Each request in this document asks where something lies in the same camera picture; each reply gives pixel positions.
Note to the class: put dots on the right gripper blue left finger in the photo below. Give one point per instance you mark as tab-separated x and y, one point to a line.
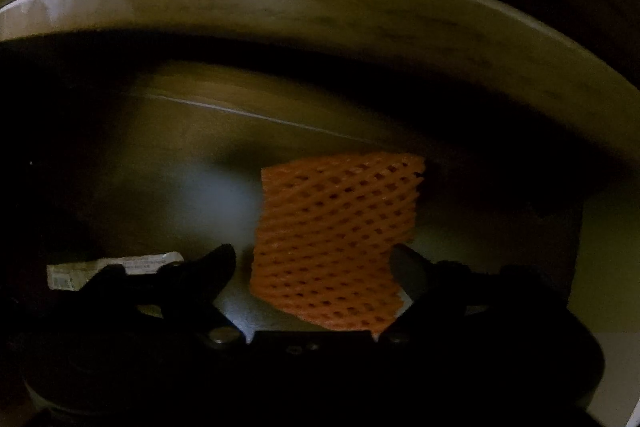
181	294

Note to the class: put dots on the orange foam fruit net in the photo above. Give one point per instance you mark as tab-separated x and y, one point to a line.
323	242

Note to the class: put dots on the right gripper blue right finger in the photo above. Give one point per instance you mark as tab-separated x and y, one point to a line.
448	299

